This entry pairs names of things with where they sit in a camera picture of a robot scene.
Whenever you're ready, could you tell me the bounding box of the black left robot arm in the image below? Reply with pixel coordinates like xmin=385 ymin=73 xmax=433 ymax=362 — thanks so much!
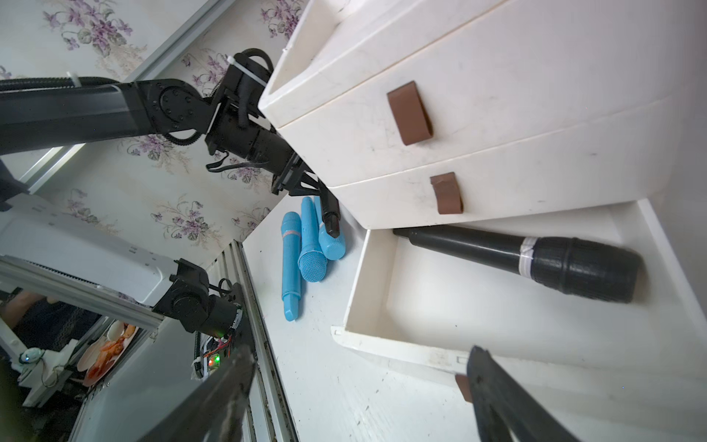
xmin=1 ymin=48 xmax=338 ymax=209

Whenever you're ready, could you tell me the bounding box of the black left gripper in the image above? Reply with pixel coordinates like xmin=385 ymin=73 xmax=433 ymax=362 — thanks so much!
xmin=205 ymin=110 xmax=326 ymax=197

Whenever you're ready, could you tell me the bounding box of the brown drawer handle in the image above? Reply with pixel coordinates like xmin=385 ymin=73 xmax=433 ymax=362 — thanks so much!
xmin=430 ymin=172 xmax=464 ymax=215
xmin=455 ymin=374 xmax=473 ymax=403

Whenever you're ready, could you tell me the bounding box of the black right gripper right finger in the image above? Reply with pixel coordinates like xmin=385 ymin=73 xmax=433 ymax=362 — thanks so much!
xmin=467 ymin=346 xmax=577 ymax=441

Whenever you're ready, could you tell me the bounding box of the brown lower drawer handle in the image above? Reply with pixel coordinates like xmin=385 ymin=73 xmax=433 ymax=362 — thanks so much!
xmin=430 ymin=172 xmax=464 ymax=215

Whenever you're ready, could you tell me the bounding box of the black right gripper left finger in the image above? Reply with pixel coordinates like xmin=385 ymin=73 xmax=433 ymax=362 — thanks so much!
xmin=141 ymin=346 xmax=255 ymax=441

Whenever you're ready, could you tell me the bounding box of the aluminium mounting rail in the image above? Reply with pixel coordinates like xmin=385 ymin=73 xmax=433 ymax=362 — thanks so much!
xmin=0 ymin=192 xmax=299 ymax=442

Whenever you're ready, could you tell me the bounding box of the white plastic drawer cabinet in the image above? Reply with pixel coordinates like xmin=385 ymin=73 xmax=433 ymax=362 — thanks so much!
xmin=260 ymin=1 xmax=706 ymax=229

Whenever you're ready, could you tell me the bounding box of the white bottom drawer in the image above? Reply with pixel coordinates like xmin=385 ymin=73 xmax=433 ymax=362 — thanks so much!
xmin=331 ymin=199 xmax=706 ymax=441

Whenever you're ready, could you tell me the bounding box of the brown bottom drawer handle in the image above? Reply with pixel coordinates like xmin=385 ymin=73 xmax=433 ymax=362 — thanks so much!
xmin=455 ymin=374 xmax=473 ymax=403

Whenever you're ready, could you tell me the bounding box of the brown drawer handle tab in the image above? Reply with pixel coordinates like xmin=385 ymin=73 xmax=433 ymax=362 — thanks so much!
xmin=387 ymin=81 xmax=434 ymax=145

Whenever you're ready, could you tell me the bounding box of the blue toy microphone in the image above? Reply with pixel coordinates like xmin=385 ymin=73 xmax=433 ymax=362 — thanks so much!
xmin=298 ymin=197 xmax=328 ymax=283
xmin=281 ymin=212 xmax=301 ymax=322
xmin=314 ymin=196 xmax=346 ymax=261

